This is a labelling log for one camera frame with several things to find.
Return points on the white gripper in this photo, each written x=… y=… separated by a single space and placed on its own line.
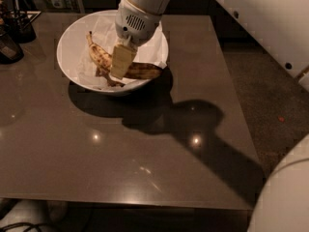
x=137 y=25

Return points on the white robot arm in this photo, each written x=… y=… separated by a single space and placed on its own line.
x=278 y=109

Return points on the white ceramic bowl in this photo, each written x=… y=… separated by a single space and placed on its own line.
x=69 y=51

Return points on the white paper napkin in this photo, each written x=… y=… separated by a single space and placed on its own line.
x=155 y=51

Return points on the dark container at left edge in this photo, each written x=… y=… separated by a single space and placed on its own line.
x=10 y=51

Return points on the white object under table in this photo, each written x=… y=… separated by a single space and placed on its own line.
x=31 y=216

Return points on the black wire mesh basket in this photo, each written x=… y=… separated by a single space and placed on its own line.
x=20 y=25

